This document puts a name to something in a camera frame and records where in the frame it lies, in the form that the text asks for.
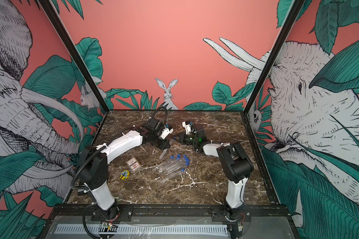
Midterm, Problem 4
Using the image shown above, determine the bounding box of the clear test tube blue stopper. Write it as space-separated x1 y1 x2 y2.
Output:
162 155 189 175
159 156 176 172
163 158 190 176
162 161 189 181
162 154 181 172
161 168 185 183

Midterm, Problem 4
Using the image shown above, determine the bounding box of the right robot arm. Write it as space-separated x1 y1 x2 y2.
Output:
174 121 254 209

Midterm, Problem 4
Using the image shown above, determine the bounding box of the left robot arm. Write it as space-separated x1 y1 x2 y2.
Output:
71 118 174 211

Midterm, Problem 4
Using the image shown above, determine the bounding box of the yellow blue small toy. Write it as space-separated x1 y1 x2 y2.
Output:
120 170 130 180

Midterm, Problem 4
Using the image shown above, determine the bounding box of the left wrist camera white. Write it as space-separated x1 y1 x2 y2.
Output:
159 124 174 139

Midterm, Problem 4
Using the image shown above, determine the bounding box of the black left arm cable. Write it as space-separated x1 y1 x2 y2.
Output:
140 106 169 127

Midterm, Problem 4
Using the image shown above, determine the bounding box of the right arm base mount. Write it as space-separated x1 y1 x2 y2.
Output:
209 205 251 223

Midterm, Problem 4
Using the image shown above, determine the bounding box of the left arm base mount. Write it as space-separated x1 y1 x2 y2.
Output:
91 204 133 223

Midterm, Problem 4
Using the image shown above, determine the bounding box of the white slotted cable duct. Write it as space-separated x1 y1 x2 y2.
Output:
53 223 229 236

